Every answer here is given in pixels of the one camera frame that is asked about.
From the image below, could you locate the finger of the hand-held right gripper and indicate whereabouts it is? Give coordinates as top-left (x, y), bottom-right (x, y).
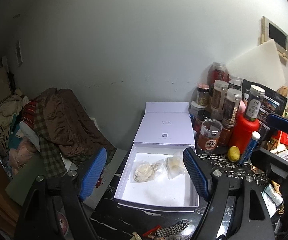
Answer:
top-left (266, 113), bottom-right (288, 143)
top-left (250, 147), bottom-right (288, 220)

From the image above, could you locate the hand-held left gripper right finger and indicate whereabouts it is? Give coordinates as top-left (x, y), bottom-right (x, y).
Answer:
top-left (183, 147), bottom-right (276, 240)

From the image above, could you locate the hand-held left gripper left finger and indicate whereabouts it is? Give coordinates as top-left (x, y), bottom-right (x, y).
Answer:
top-left (14, 147), bottom-right (107, 240)

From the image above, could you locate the black white checkered scrunchie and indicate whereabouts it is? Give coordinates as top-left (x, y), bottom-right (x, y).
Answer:
top-left (156, 219), bottom-right (189, 238)

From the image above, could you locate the white gift box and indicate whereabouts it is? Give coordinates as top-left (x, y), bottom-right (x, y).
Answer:
top-left (113, 102), bottom-right (200, 213)

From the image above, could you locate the red plastic bag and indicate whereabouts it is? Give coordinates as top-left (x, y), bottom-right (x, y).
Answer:
top-left (272, 130), bottom-right (288, 147)

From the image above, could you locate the blue tube with white cap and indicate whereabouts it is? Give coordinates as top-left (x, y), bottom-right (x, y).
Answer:
top-left (239, 131), bottom-right (261, 165)

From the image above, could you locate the clear bag with cream item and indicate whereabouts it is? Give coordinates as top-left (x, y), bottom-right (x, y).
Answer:
top-left (164, 152), bottom-right (188, 180)

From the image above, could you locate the black foil pouch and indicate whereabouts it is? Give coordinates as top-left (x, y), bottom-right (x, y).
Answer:
top-left (241, 79), bottom-right (288, 135)

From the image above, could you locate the yellow lemon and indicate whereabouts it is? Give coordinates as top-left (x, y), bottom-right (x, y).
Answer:
top-left (227, 146), bottom-right (241, 162)

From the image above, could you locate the red plastic bottle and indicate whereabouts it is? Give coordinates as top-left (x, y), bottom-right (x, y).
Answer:
top-left (229, 112), bottom-right (260, 154)

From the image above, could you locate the jar with dark green label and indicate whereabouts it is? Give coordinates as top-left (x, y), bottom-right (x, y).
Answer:
top-left (243, 85), bottom-right (267, 123)

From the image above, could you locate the pale blue packet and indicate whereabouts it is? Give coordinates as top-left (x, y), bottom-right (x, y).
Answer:
top-left (262, 184), bottom-right (283, 208)

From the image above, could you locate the open jar with orange label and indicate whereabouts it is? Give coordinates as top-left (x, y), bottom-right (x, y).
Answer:
top-left (197, 118), bottom-right (223, 153)

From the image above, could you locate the jar of orange powder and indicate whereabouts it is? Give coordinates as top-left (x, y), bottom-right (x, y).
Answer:
top-left (219, 125), bottom-right (235, 147)

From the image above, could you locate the bagged cream fabric rose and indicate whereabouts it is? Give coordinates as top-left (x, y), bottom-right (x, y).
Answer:
top-left (133, 159), bottom-right (165, 183)

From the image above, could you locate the green plaid cloth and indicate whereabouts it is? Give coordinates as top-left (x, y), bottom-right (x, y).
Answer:
top-left (34, 100), bottom-right (67, 179)

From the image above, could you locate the tall jar with grains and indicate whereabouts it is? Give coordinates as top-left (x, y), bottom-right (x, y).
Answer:
top-left (223, 88), bottom-right (243, 128)

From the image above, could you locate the small jar with dark lid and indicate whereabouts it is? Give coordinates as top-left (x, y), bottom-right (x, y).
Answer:
top-left (195, 110), bottom-right (211, 130)

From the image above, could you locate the brown quilted jacket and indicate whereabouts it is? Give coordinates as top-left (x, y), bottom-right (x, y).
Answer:
top-left (34, 88), bottom-right (117, 163)

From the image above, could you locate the clear jar with dark label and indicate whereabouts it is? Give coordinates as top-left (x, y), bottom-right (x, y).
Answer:
top-left (229, 75), bottom-right (243, 92)

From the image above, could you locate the white cutting board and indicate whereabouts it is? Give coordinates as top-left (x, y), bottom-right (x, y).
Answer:
top-left (225, 38), bottom-right (286, 90)

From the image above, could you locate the grey-green cushion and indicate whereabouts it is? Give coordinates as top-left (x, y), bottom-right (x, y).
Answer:
top-left (6, 152), bottom-right (47, 205)

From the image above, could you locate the white squat jar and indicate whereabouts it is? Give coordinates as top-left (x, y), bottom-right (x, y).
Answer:
top-left (189, 100), bottom-right (204, 117)

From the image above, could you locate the tall jar with brown label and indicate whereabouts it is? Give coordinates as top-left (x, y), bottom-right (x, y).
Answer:
top-left (210, 80), bottom-right (229, 113)

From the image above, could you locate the tall jar with red contents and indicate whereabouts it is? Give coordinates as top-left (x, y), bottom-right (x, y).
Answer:
top-left (207, 62), bottom-right (229, 90)

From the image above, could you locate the pink lid jar of nuts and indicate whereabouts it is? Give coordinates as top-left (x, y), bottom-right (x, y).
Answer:
top-left (196, 83), bottom-right (210, 107)

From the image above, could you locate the red striped cloth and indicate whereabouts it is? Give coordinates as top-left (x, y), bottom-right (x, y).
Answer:
top-left (21, 100), bottom-right (38, 123)

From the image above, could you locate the pile of clothes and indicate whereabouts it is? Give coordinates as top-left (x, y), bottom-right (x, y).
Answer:
top-left (0, 87), bottom-right (42, 178)

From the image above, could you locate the wall intercom panel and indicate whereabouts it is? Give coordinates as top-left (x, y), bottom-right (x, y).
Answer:
top-left (260, 16), bottom-right (288, 65)

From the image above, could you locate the white wall panel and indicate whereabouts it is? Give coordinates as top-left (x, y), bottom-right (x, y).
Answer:
top-left (15, 39), bottom-right (24, 67)

